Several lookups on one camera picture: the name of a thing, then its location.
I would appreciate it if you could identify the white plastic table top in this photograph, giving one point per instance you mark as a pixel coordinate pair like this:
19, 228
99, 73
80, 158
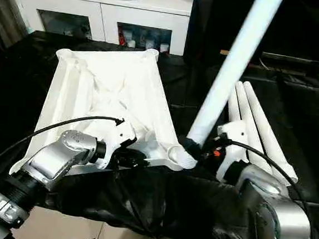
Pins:
101, 86

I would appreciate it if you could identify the white plastic table leg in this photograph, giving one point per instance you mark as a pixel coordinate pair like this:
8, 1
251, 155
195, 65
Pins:
233, 109
270, 134
245, 110
231, 70

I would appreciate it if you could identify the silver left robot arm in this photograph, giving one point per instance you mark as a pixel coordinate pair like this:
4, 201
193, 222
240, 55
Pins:
61, 155

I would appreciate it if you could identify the black glossy mat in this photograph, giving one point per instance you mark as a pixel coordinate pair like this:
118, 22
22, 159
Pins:
141, 201

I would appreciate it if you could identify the small tan label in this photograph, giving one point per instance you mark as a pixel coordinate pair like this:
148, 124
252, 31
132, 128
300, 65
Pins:
224, 52

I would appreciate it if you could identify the long black bar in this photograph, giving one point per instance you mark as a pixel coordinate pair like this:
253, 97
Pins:
307, 64

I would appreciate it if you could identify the white cabinet with glass doors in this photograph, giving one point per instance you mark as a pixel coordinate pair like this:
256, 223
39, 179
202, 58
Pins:
115, 15

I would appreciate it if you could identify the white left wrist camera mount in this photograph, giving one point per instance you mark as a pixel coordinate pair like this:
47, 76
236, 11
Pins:
118, 141

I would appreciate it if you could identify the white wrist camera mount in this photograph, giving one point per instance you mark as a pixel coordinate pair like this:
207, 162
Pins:
233, 137
118, 141

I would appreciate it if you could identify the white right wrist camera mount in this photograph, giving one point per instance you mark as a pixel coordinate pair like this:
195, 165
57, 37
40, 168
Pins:
233, 137

